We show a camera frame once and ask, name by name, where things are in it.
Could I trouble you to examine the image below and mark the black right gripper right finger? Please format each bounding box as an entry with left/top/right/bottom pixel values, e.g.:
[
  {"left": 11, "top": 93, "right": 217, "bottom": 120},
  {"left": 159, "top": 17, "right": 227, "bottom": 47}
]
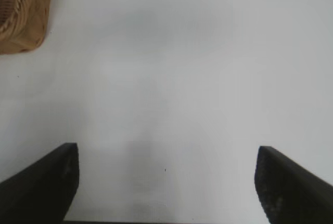
[{"left": 254, "top": 145, "right": 333, "bottom": 224}]

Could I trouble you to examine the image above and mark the tan woven wicker basket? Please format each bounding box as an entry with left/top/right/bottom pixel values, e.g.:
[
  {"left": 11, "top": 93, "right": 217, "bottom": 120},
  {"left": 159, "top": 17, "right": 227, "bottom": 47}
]
[{"left": 0, "top": 0, "right": 54, "bottom": 55}]

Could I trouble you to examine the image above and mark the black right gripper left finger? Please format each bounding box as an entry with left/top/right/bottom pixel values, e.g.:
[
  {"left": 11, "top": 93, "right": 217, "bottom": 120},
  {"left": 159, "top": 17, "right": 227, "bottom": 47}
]
[{"left": 0, "top": 142, "right": 80, "bottom": 224}]

